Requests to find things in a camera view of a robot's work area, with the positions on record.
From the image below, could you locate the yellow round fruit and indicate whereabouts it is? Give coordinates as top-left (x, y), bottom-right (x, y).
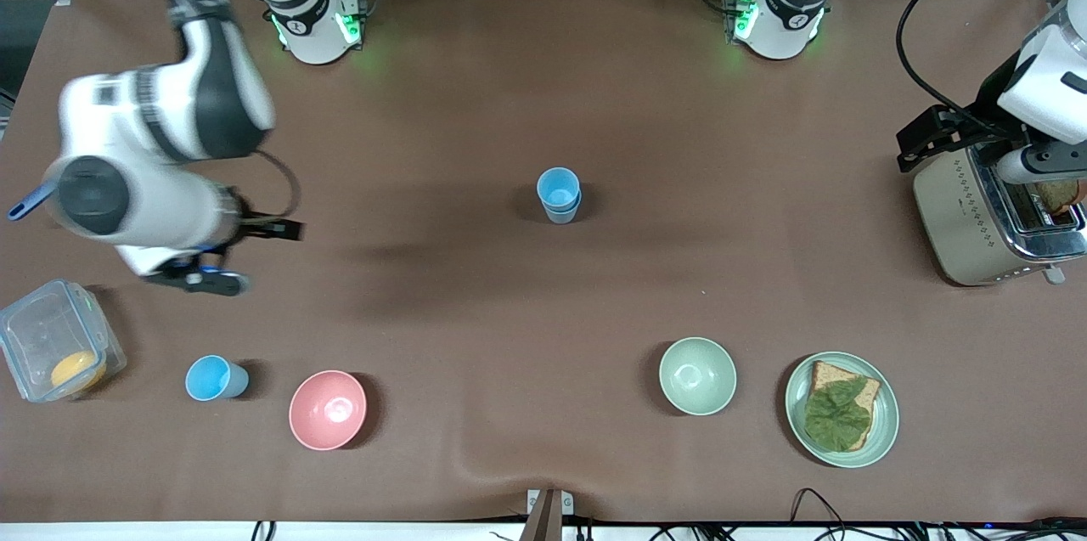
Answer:
top-left (51, 352), bottom-right (107, 393)

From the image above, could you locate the black cable loop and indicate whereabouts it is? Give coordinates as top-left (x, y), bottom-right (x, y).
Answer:
top-left (790, 487), bottom-right (854, 529)

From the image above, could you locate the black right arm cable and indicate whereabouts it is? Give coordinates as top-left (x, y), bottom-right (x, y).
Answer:
top-left (253, 150), bottom-right (301, 221)

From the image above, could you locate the dark brown bread slice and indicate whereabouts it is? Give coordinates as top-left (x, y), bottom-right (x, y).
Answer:
top-left (1032, 180), bottom-right (1085, 216)

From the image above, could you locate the pink bowl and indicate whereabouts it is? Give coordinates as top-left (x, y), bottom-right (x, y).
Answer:
top-left (289, 370), bottom-right (368, 451)

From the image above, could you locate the green lettuce leaf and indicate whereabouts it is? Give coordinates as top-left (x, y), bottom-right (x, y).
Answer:
top-left (804, 378), bottom-right (871, 450)

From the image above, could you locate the pale green plate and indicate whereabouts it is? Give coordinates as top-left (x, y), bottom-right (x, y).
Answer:
top-left (785, 352), bottom-right (899, 469)

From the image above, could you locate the dark pot with blue handle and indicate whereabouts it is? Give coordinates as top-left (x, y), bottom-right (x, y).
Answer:
top-left (8, 178), bottom-right (59, 222)

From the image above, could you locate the clear plastic food container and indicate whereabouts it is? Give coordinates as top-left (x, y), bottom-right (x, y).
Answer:
top-left (0, 279), bottom-right (128, 403)

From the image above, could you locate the pale green bowl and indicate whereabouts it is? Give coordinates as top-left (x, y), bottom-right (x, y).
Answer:
top-left (659, 337), bottom-right (737, 416)

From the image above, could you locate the beige metal toaster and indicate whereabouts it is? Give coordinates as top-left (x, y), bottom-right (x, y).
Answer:
top-left (913, 142), bottom-right (1087, 287)

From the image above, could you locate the metal table clamp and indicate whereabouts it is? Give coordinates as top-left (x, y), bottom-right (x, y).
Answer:
top-left (527, 488), bottom-right (575, 541)

